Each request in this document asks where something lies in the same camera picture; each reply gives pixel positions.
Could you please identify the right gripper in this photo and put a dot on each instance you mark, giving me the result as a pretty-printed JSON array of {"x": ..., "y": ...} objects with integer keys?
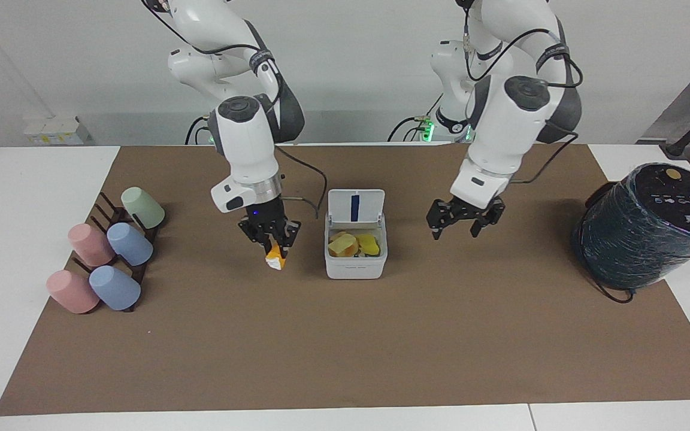
[{"x": 268, "y": 215}]

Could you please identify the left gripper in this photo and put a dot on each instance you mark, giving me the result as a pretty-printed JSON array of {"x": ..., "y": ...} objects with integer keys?
[{"x": 469, "y": 211}]

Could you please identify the orange and white wrapper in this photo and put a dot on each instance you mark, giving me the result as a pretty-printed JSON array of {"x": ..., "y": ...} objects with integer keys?
[{"x": 275, "y": 258}]

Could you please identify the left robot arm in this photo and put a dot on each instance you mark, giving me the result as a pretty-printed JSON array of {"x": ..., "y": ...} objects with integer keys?
[{"x": 518, "y": 114}]

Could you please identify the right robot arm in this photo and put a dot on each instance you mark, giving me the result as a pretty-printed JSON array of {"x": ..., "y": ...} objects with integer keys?
[{"x": 243, "y": 137}]

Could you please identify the white bin with lid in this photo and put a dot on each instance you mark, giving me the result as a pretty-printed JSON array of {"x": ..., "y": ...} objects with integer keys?
[{"x": 355, "y": 263}]

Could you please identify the green cup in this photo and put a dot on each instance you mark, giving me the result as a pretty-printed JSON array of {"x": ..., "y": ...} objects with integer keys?
[{"x": 144, "y": 208}]

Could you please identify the blue cup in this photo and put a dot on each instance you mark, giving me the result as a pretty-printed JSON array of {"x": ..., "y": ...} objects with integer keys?
[
  {"x": 131, "y": 244},
  {"x": 115, "y": 288}
]

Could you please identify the dark brown cup rack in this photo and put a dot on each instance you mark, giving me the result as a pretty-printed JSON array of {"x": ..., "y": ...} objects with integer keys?
[{"x": 118, "y": 215}]

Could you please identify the dark cylindrical appliance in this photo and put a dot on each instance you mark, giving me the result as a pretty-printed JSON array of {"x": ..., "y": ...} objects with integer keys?
[{"x": 644, "y": 233}]

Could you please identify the pink cup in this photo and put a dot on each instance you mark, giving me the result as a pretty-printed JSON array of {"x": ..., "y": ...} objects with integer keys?
[
  {"x": 89, "y": 244},
  {"x": 72, "y": 291}
]

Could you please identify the white box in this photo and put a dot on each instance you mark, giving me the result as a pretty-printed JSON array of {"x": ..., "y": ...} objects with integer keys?
[{"x": 56, "y": 130}]

